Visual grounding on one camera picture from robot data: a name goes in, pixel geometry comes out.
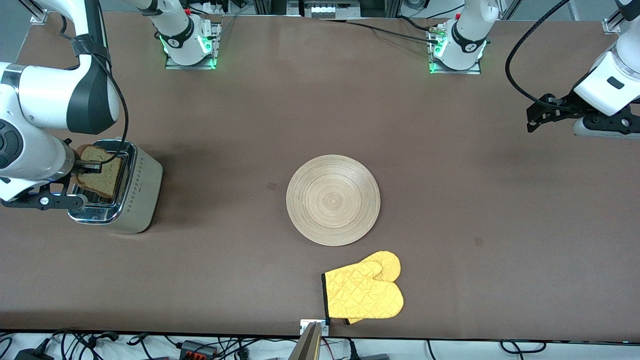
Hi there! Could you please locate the brown bread slice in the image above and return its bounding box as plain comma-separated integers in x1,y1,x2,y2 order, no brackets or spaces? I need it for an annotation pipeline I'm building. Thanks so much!
70,144,124,199

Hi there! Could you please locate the round wooden plate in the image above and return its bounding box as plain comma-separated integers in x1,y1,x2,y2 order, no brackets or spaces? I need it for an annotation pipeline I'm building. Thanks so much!
286,154,382,247

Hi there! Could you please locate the chrome two-slot toaster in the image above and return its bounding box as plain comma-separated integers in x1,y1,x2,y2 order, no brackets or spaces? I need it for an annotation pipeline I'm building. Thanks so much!
67,139,164,235

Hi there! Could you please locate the black power adapter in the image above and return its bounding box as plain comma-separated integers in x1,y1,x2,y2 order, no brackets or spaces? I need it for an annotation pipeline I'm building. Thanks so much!
14,347,56,360

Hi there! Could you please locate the white power strip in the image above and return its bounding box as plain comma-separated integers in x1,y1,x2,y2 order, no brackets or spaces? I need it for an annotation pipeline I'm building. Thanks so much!
202,0,236,15

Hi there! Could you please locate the yellow quilted oven mitt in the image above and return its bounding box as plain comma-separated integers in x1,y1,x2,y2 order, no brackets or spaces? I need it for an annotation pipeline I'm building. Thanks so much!
321,260,405,321
345,250,402,326

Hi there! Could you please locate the red and black connector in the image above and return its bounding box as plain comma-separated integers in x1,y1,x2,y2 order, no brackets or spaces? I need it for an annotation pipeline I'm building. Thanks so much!
179,340,219,359

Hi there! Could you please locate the black plug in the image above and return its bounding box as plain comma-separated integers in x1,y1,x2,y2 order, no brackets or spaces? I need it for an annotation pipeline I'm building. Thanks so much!
345,340,391,360

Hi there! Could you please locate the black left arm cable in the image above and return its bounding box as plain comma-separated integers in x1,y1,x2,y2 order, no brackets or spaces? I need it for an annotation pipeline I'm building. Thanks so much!
505,0,573,112

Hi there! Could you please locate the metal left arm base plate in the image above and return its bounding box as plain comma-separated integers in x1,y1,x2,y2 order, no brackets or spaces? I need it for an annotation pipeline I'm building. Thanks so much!
428,22,483,76

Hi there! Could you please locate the black arm cable strap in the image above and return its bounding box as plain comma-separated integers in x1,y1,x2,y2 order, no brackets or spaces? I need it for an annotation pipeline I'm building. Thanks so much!
70,34,112,58

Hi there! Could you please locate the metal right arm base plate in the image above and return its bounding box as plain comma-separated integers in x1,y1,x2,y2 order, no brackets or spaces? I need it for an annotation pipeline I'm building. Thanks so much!
165,21,221,71

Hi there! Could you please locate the black looped floor cable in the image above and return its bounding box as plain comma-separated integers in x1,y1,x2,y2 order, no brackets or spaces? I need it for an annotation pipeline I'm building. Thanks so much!
500,340,548,356
50,329,121,360

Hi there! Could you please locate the black cable on table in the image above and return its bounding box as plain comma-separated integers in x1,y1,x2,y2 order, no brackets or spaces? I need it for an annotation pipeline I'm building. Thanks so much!
320,16,443,45

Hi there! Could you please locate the aluminium frame structure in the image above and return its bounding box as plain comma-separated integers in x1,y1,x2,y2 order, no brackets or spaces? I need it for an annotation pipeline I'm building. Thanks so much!
252,0,401,20

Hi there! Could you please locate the metal post bracket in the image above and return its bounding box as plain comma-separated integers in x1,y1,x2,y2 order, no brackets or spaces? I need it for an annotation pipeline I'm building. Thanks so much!
300,318,331,337

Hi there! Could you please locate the aluminium camera post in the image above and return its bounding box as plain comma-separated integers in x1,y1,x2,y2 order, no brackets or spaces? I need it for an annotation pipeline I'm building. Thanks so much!
287,321,323,360

